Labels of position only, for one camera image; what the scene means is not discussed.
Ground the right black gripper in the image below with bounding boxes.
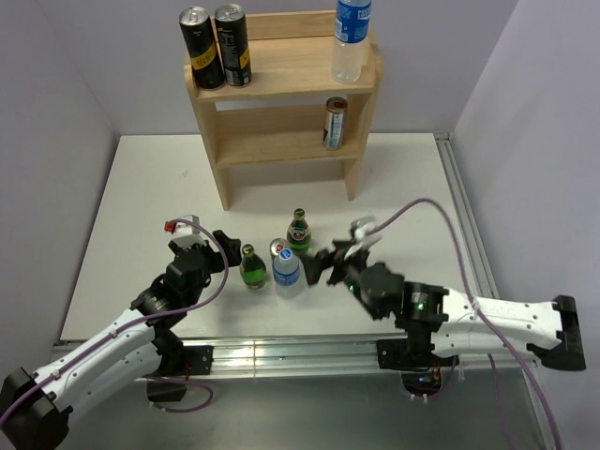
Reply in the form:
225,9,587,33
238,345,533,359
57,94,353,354
297,238,382,319

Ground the silver blue energy can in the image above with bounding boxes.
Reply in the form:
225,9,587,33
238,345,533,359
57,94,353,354
322,97,348,150

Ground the clear water bottle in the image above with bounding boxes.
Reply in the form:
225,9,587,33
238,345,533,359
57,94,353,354
331,0,371,83
273,247,301,299

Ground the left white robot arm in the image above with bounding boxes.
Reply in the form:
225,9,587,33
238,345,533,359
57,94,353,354
1,219,242,449

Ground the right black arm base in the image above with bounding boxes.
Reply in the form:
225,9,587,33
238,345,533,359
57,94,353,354
376,338,459,397

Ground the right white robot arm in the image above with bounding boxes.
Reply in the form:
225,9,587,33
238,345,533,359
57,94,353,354
301,241,586,371

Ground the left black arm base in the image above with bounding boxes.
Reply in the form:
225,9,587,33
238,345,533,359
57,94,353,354
145,329,214,413

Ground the wooden three-tier shelf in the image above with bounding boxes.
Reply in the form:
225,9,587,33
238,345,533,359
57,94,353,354
184,10,383,209

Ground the right green glass bottle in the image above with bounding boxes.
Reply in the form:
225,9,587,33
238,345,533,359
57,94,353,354
287,208,312,254

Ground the green glass bottle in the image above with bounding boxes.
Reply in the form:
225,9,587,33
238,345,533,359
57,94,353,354
287,208,312,254
240,244,266,290

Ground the left green glass bottle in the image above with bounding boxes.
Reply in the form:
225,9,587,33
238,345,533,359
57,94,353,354
240,244,266,290

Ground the rear silver red-tab can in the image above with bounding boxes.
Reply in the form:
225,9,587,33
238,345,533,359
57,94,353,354
269,238,290,263

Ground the left black yellow can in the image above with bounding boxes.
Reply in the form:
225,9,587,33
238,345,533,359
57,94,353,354
179,7,225,90

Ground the black yellow can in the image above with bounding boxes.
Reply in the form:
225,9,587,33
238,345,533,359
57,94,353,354
214,4,252,87
179,7,225,90

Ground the right black yellow can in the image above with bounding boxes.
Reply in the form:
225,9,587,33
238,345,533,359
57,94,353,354
214,4,252,87

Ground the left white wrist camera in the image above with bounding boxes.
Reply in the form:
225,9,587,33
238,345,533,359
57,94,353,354
164,215,203,254

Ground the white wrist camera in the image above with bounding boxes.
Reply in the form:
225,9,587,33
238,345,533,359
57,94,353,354
345,216,382,259
164,215,203,254

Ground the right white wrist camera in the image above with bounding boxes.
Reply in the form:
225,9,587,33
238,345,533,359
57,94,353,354
345,216,382,259

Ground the aluminium front rail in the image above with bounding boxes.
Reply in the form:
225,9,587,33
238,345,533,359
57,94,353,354
50,327,535,380

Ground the aluminium rail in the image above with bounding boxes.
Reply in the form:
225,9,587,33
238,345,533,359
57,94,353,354
433,133,501,299
50,327,535,380

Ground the aluminium right rail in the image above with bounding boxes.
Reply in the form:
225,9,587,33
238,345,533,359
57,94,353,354
433,133,501,299

